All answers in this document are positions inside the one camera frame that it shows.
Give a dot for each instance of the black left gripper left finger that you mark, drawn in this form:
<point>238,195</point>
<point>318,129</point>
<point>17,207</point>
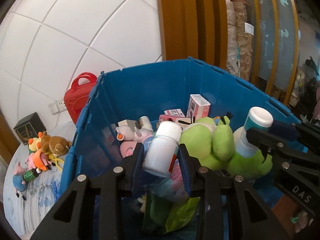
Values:
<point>93,205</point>

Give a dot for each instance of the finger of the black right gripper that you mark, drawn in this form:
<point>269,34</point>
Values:
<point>291,145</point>

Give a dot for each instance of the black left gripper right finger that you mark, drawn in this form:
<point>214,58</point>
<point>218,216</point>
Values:
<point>229,206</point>

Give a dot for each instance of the white teal capped bottle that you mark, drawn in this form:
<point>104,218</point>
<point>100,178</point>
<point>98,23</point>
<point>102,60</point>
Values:
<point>258,120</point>

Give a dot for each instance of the white plastic medicine bottle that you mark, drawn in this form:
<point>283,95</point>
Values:
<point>162,152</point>

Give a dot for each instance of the dark green glass bottle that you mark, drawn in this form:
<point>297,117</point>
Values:
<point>32,174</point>

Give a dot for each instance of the pink pig plush blue body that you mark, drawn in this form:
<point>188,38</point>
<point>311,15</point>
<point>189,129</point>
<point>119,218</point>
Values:
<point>19,183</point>

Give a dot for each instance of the green pink snack bag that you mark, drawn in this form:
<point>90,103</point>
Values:
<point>171,216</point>

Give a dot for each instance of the yellow plastic toy tongs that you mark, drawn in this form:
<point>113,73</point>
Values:
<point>57,161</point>

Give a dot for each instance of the green frog plush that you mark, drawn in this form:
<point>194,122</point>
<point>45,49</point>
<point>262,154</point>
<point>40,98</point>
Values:
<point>212,142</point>

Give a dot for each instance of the white pink pig plush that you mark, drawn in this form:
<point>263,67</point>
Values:
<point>129,138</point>

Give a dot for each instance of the small white capped jar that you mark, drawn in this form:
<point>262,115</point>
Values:
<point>145,123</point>

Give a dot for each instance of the brown teddy bear plush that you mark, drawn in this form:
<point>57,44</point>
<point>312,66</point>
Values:
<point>55,144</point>

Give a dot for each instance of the pink white carton box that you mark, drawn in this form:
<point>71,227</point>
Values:
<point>198,107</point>

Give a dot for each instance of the small pink flat box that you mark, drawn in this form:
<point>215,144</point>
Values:
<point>175,112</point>

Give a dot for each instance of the pink pig plush orange dress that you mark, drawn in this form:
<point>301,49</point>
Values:
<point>39,160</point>

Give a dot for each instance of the blue plastic storage crate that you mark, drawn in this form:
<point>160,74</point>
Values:
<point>149,90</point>

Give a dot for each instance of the yellow orange plush green hat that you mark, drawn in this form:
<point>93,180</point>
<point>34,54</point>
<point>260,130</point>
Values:
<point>35,143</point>

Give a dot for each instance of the red plastic toy case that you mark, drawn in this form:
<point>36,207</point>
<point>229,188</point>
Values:
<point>77,96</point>

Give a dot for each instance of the rolled patterned carpet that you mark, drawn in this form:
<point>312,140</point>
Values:
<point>240,21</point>

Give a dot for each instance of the white wall socket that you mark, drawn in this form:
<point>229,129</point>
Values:
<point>57,107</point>

